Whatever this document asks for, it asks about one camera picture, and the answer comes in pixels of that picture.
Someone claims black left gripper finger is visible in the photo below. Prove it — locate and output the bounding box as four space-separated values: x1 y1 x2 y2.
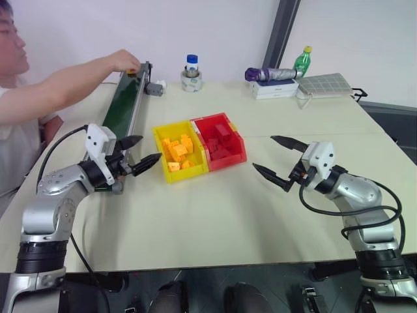
121 134 144 152
130 153 163 177

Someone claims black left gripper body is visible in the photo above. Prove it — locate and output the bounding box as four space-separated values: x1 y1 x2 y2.
104 139 134 179

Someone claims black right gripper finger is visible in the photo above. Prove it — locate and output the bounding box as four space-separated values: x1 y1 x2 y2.
270 135 309 154
252 162 293 194

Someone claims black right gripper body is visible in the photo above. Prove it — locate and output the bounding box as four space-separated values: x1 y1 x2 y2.
287 151 311 188

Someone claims green conveyor belt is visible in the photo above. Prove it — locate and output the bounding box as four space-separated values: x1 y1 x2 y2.
82 61 154 196

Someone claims person's bare hand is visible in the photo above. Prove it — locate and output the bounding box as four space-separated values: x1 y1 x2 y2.
108 48 141 73

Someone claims large yellow toy block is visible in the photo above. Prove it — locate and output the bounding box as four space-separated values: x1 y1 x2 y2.
172 145 188 162

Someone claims red plastic bin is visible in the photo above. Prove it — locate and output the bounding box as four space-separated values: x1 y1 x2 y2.
190 112 248 173

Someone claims yellow plastic bin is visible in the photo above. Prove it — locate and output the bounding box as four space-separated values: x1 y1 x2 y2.
152 119 210 185

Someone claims white box with dark lid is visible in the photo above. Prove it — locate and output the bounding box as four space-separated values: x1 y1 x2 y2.
250 78 300 93

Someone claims long red toy block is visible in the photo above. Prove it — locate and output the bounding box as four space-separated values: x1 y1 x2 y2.
214 123 232 138

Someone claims purple grey folded umbrella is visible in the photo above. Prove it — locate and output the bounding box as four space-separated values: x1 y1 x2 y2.
244 67 306 82

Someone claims green bottle with yellow cap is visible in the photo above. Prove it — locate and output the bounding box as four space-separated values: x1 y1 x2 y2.
292 46 314 80

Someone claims white tape roll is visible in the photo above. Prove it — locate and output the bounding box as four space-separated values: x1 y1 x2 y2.
180 68 204 93

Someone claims white bottle with blue cap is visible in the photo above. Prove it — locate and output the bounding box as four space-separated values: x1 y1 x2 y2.
185 54 200 78

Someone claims person's grey shirt torso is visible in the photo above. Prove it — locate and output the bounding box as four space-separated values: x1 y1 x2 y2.
0 86 65 218

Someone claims dark rounded shape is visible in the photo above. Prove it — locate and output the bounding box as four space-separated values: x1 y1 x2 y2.
152 280 189 313
223 281 274 313

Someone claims person's head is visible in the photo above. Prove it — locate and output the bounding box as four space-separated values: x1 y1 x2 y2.
0 0 31 88

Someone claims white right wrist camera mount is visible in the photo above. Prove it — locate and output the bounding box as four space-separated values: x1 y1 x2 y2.
300 140 336 190

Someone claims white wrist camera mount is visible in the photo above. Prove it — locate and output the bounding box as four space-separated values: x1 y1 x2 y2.
300 140 336 190
85 123 118 184

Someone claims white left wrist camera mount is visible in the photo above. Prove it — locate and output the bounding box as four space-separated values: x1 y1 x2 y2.
85 123 118 184

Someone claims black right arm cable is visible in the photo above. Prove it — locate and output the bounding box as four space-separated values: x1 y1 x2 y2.
298 182 407 256

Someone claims thin white cable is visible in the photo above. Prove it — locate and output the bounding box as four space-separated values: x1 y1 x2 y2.
295 91 314 110

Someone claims black clip handle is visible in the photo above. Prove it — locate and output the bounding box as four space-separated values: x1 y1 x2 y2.
351 87 369 102

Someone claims dark grey slanted post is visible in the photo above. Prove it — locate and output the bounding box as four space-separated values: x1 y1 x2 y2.
261 0 302 70

